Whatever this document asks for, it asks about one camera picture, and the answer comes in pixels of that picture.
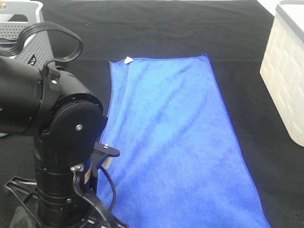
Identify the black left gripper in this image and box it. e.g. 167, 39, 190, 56
3, 175, 130, 228

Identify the blue microfibre towel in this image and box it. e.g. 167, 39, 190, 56
101, 55, 269, 228

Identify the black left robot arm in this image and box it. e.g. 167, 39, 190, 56
0, 22, 126, 228

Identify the grey perforated plastic basket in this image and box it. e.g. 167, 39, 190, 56
0, 0, 54, 138

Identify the white plastic storage bin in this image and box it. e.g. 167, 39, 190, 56
260, 0, 304, 146

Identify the black cable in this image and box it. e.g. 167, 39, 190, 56
97, 166, 117, 213

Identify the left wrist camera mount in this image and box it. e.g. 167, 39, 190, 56
91, 142, 120, 192

